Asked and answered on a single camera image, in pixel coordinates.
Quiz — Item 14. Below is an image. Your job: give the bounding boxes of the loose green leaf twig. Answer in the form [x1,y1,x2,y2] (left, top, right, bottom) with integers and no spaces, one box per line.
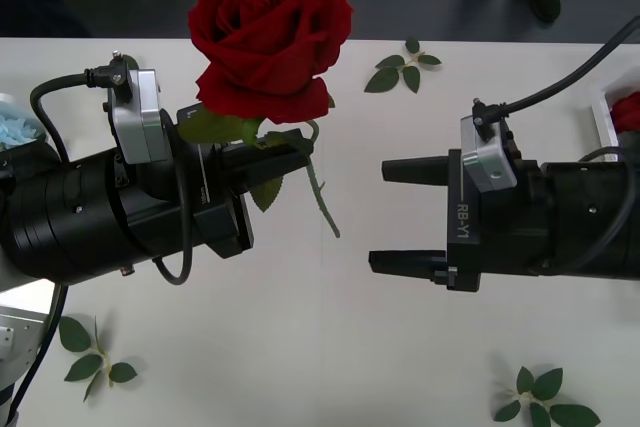
[363,35,443,95]
[57,314,139,403]
[493,365,602,427]

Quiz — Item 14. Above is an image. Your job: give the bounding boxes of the shallow white box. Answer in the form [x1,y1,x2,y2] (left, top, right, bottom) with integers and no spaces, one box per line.
[588,64,640,149]

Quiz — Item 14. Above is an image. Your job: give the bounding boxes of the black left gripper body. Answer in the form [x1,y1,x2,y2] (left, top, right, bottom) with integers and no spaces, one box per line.
[124,103,255,260]

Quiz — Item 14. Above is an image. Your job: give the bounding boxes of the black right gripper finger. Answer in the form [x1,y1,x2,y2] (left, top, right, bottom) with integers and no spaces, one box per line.
[381,155,450,188]
[367,248,449,286]

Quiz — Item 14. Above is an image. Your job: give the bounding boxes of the large red rose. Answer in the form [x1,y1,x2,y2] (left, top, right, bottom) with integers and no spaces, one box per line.
[177,0,355,239]

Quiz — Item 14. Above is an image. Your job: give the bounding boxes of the red rose with green stem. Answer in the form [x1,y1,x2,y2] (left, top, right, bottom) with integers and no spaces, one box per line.
[610,92,640,148]

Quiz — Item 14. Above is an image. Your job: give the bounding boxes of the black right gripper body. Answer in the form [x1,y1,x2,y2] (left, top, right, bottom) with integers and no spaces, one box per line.
[433,148,547,293]

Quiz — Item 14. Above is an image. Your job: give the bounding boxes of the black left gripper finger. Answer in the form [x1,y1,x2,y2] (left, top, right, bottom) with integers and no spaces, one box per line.
[218,131,312,162]
[224,150,313,195]

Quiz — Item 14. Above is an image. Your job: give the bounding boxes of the pale blue flower with stem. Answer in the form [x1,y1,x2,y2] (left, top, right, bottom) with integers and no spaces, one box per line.
[0,99,44,151]

